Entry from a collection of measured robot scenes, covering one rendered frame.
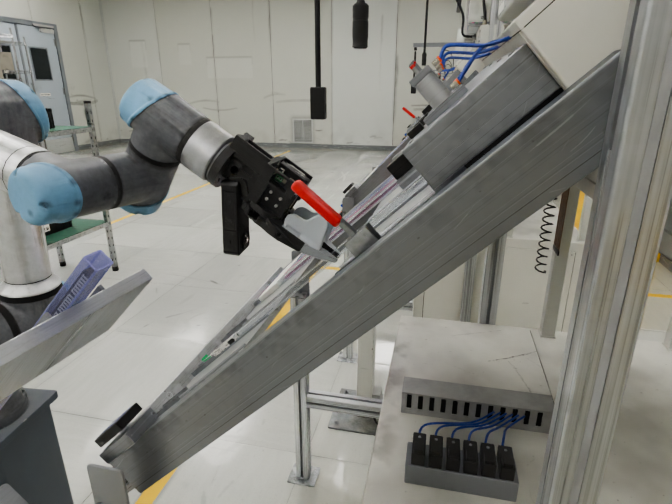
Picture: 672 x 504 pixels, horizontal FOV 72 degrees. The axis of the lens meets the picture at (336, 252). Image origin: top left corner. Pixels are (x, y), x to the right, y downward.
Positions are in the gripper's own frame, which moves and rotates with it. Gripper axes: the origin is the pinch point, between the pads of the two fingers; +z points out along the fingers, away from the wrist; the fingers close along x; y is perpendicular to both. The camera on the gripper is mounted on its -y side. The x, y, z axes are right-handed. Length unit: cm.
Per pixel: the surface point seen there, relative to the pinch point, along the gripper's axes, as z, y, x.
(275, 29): -329, -73, 860
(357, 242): 1.3, 11.2, -17.9
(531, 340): 50, -5, 43
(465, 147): 3.8, 24.4, -17.0
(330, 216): -2.4, 11.6, -17.8
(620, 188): 13.4, 29.0, -25.0
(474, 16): -8, 50, 122
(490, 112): 3.6, 27.9, -17.0
